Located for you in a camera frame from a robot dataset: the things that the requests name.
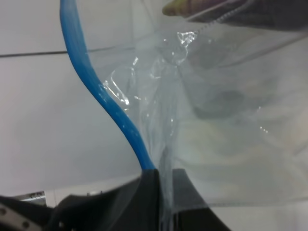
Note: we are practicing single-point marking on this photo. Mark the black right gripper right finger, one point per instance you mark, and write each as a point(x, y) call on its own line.
point(190, 211)

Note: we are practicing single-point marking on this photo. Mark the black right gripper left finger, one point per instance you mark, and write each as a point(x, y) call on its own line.
point(130, 207)

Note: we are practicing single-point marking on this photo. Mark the clear zip bag blue seal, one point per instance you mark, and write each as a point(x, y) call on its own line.
point(228, 104)

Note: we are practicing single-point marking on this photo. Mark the purple eggplant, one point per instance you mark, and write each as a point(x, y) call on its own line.
point(279, 15)

